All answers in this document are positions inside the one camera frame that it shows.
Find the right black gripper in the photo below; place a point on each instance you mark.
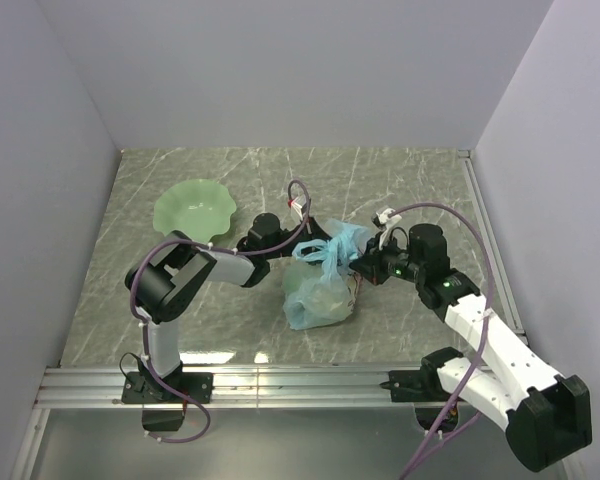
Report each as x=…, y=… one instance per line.
x=368, y=261

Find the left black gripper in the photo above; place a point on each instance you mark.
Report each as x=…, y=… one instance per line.
x=313, y=231

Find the light blue plastic bag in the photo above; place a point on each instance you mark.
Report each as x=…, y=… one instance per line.
x=320, y=288

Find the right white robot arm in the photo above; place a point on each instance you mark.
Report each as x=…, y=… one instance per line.
x=545, y=416

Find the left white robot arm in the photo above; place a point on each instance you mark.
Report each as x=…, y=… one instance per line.
x=162, y=290

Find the light green wavy plate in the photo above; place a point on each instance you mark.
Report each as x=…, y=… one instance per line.
x=199, y=208

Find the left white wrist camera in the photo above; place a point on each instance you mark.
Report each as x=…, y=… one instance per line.
x=299, y=207

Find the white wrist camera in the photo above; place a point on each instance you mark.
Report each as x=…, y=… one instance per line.
x=299, y=207
x=385, y=220

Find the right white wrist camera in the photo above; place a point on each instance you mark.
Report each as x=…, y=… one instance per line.
x=385, y=220

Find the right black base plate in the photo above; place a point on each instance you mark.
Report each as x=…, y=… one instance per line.
x=415, y=386

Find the aluminium rail frame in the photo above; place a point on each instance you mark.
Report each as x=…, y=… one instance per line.
x=286, y=404

